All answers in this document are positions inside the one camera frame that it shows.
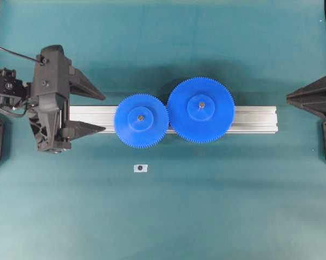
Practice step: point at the white tape marker with dot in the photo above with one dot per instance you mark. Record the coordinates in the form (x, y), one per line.
(140, 168)

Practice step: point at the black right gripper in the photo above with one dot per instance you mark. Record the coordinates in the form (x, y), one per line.
(312, 98)

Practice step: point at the large blue gear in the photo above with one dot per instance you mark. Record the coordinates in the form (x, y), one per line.
(200, 125)

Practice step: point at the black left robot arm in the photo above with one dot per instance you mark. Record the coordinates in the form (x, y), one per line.
(15, 96)

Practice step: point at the small blue gear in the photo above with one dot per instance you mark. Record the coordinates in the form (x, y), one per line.
(141, 121)

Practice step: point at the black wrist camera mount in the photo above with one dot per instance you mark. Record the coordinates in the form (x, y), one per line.
(53, 76)

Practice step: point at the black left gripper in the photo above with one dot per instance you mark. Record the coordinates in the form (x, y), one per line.
(48, 116)

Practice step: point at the aluminium extrusion rail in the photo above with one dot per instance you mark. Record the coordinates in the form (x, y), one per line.
(247, 119)

